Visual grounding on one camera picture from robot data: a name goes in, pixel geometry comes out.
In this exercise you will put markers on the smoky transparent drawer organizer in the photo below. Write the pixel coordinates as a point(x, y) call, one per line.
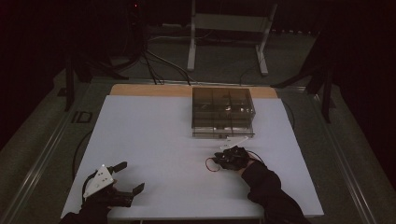
point(222, 109)

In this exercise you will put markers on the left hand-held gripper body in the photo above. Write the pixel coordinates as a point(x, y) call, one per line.
point(99, 182)

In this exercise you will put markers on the black stand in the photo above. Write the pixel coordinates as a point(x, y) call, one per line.
point(70, 81)
point(325, 84)

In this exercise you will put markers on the white metal stand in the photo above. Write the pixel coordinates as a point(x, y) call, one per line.
point(230, 22)

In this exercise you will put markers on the person's left hand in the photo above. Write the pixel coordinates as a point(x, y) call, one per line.
point(107, 199)

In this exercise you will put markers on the metal floor rail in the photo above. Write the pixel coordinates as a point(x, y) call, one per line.
point(342, 155)
point(40, 161)

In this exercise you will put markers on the person's right hand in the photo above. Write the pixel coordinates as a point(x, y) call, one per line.
point(250, 161)

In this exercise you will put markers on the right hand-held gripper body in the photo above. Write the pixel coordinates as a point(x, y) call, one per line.
point(235, 155)

